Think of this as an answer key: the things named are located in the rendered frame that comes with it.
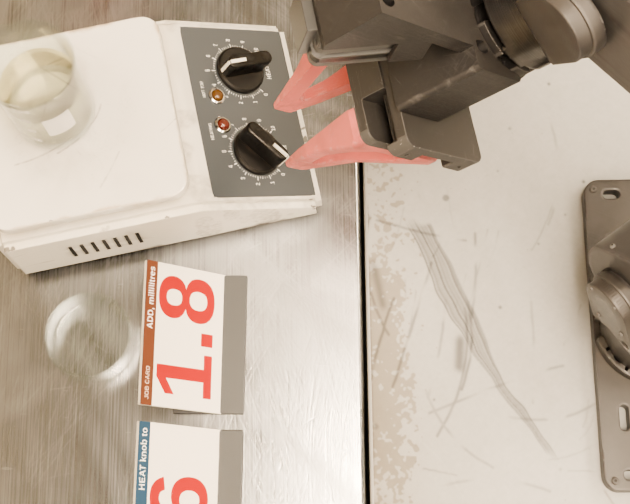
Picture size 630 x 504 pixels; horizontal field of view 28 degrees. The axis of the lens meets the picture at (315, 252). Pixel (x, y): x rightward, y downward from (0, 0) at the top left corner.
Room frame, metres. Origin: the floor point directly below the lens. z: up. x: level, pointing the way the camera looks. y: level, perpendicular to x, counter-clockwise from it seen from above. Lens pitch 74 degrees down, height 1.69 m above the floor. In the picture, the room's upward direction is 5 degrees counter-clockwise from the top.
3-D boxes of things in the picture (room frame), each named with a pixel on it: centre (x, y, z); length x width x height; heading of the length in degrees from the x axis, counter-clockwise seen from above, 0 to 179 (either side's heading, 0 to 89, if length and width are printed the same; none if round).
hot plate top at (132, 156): (0.29, 0.14, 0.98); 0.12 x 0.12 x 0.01; 7
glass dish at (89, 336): (0.18, 0.15, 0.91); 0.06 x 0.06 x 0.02
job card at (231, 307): (0.17, 0.08, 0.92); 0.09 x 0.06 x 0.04; 174
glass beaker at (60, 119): (0.30, 0.15, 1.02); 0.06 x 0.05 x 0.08; 51
